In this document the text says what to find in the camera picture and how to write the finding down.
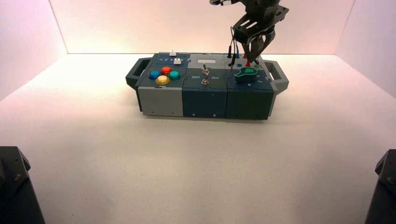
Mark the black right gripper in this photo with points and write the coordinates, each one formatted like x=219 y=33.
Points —
x=263 y=23

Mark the white display panel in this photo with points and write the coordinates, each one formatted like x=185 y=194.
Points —
x=206 y=61

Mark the green rotary knob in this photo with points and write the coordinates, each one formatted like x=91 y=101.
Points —
x=245 y=75

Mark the red dome push button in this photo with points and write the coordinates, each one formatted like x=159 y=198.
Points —
x=166 y=70

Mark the white rocker switch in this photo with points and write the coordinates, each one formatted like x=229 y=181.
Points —
x=177 y=61

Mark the tall metal toggle switch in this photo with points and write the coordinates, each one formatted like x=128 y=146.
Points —
x=204 y=70

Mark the short metal toggle switch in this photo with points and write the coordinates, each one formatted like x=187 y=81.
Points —
x=204 y=81

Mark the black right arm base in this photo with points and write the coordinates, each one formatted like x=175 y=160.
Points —
x=383 y=198

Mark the white slider knob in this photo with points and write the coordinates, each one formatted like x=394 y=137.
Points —
x=172 y=53

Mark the green dome push button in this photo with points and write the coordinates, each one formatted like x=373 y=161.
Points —
x=174 y=74

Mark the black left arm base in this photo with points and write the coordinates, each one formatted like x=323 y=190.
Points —
x=15 y=191

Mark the grey and blue modular box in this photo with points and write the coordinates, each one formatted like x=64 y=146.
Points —
x=161 y=102

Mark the blue dome push button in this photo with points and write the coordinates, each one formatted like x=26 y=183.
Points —
x=154 y=74

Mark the yellow dome push button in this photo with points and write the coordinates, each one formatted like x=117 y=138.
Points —
x=162 y=80

